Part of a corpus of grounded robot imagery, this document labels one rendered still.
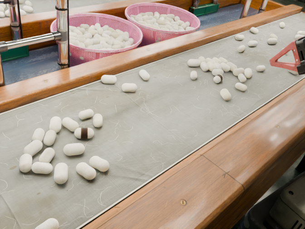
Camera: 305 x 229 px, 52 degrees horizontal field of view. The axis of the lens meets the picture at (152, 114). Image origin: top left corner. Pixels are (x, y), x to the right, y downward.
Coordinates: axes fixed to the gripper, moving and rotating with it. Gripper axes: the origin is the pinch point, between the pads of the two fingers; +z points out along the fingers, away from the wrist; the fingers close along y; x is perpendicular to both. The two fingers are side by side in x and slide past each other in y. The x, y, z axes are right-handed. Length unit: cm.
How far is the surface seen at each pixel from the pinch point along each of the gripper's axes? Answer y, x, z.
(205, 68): -1.7, -2.7, 20.1
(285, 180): -73, 70, 49
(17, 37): 31, -28, 53
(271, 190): -60, 69, 51
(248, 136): 15.5, 11.7, 1.3
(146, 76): 16.1, -6.0, 24.2
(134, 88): 22.2, -4.4, 22.5
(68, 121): 41.2, -3.1, 20.6
